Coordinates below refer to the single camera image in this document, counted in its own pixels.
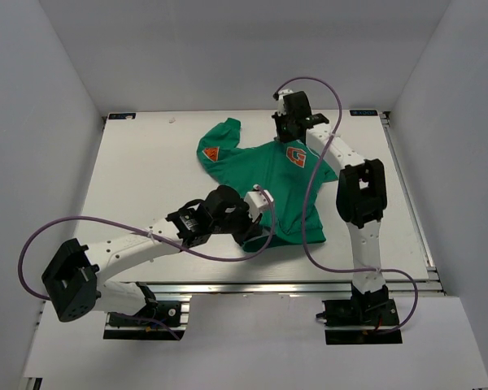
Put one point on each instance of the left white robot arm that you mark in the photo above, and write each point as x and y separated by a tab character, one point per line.
79	278

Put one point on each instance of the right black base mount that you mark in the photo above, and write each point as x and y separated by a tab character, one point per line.
346	325

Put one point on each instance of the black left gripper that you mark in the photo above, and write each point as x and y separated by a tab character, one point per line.
251	227

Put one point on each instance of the blue table label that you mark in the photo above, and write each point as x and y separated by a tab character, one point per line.
362	113
121	116

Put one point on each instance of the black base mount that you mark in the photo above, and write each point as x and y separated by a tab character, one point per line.
163	321
346	325

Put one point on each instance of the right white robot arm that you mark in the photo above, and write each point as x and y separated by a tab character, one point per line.
361	197

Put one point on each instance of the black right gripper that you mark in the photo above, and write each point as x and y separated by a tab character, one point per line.
280	117

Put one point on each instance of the right blue table label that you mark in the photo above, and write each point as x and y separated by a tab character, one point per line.
362	113

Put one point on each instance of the aluminium table front rail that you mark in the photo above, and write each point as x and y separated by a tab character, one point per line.
433	286

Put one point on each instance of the green jacket with white lining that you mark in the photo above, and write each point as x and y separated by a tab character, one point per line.
283	169

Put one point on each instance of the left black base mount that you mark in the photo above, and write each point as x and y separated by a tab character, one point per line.
163	321

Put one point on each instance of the left blue table label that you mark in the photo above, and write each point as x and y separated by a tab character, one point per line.
121	116

